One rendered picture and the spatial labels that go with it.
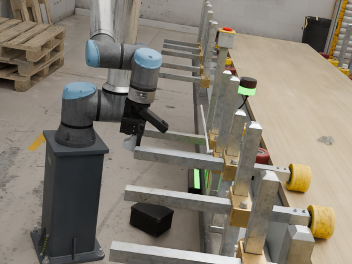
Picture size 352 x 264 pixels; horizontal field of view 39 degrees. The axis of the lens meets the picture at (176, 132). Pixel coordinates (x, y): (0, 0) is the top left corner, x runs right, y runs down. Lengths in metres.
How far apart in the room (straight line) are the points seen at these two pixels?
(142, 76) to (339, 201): 0.72
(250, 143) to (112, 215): 1.85
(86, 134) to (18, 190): 0.98
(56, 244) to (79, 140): 0.54
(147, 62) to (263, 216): 0.75
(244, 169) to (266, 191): 0.26
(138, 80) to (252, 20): 7.92
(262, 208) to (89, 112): 1.39
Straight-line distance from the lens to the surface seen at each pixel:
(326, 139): 2.02
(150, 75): 1.60
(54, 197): 2.38
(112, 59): 1.69
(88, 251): 2.59
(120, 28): 2.19
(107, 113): 2.27
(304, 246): 0.75
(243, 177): 1.24
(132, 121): 1.66
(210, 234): 1.59
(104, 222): 2.89
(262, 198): 0.99
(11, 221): 2.87
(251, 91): 1.68
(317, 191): 1.57
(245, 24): 9.47
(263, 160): 1.72
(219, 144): 1.74
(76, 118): 2.27
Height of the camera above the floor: 1.54
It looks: 21 degrees down
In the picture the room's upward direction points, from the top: 9 degrees clockwise
